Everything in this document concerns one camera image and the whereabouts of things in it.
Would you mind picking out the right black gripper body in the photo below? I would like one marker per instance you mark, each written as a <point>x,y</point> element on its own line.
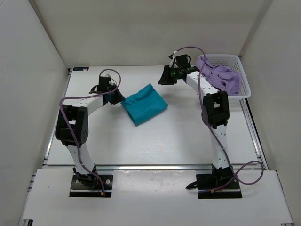
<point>178,71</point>

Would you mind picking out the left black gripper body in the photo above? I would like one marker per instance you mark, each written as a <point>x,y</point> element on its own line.
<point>115,97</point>

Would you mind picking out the teal t shirt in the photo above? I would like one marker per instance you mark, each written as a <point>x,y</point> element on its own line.
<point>144,105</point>

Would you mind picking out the lavender t shirt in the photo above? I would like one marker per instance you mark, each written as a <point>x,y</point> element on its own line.
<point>221,77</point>

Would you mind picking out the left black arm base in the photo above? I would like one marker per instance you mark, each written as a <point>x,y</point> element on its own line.
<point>89,186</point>

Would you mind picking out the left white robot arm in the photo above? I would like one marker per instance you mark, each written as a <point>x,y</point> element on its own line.
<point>72,127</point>

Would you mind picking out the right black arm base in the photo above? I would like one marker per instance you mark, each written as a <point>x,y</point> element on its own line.
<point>220,184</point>

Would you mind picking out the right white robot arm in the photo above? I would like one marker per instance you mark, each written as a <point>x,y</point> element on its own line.
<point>214,103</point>

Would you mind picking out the small dark table label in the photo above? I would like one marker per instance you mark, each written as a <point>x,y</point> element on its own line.
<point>80,68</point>

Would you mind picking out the white plastic laundry basket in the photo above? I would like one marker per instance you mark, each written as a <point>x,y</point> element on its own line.
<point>235,64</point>

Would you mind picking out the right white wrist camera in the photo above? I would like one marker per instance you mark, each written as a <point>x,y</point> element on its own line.
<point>172,58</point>

